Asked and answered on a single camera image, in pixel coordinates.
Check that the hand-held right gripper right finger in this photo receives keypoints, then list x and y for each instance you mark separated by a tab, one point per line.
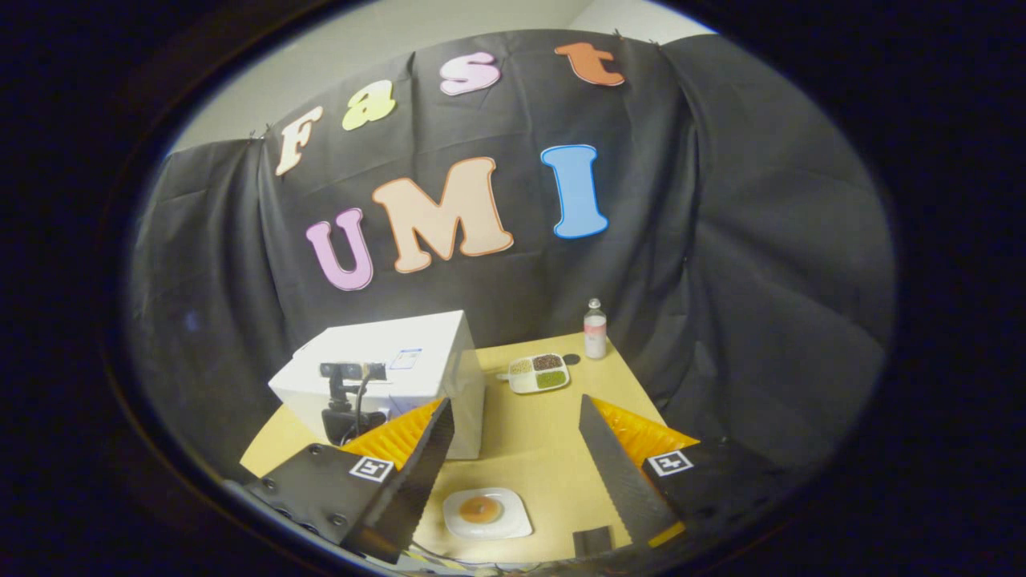
617	481

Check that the fried egg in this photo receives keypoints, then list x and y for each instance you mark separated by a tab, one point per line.
481	510

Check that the white square plate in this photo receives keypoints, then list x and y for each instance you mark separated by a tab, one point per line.
513	521

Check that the white divided dish with beans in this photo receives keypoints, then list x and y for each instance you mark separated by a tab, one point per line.
533	375

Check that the small clear bottle pink label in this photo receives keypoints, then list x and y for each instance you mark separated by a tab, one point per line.
595	336

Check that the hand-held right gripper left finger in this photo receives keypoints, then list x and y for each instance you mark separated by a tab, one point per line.
421	489

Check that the white microwave oven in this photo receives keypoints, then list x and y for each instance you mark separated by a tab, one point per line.
385	336

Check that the black backdrop cloth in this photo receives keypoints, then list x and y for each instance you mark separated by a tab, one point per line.
721	240

